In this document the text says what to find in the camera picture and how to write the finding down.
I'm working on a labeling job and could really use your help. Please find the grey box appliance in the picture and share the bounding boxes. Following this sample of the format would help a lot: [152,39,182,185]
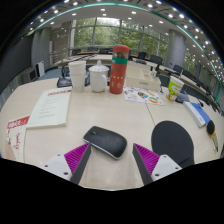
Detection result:
[20,68,38,84]

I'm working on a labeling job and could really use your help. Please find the stacked white paper cups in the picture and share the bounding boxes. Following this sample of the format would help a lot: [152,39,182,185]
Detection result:
[67,60,87,93]

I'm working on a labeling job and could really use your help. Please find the curved long conference desk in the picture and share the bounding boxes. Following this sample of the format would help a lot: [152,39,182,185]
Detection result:
[53,51,221,111]

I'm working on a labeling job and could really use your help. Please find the black round mouse pad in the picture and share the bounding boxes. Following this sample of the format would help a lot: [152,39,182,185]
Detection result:
[151,120,196,169]

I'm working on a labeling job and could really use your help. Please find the white lidded ceramic mug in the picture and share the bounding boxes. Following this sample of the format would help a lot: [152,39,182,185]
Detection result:
[88,60,110,93]

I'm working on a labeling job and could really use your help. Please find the red thermos bottle green band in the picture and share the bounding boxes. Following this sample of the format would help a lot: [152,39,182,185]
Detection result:
[109,43,130,95]

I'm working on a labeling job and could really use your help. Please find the red and white booklet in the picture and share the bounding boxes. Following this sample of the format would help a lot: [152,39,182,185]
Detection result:
[4,114,31,163]

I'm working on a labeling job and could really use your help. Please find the group of dark office chairs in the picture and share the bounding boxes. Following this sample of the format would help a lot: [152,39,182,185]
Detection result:
[71,46,221,98]

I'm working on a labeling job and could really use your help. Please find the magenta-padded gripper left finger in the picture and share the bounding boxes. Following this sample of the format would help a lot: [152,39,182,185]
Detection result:
[42,142,92,185]

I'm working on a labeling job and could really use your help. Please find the black gooseneck desk microphone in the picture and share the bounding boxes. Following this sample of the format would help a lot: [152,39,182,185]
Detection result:
[175,91,191,104]
[56,64,91,89]

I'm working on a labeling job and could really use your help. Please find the white cardboard box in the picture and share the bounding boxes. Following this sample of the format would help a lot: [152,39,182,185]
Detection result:
[125,68,162,92]

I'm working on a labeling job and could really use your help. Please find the handheld microphone black foam head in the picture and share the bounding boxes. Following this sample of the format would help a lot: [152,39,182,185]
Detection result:
[205,119,220,153]

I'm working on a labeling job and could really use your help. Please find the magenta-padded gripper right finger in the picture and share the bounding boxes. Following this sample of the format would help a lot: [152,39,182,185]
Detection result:
[132,143,183,186]

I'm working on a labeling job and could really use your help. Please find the green printed paper cup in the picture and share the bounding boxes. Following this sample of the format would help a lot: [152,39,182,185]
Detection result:
[165,75,185,103]

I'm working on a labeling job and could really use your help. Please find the black computer mouse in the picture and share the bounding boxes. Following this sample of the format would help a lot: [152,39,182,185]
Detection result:
[82,125,128,160]

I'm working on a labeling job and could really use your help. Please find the colourful sticker sheet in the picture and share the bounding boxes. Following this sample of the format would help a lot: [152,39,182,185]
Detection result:
[123,86,165,107]

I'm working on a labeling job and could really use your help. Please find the blue and white book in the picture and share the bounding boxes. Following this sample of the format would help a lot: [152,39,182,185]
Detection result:
[182,100,212,129]

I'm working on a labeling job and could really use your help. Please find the group of ceiling lights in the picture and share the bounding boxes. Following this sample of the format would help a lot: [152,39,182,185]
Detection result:
[29,0,224,68]

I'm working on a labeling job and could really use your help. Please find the white sheet with red heading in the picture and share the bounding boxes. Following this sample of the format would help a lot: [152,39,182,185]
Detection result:
[25,87,73,130]

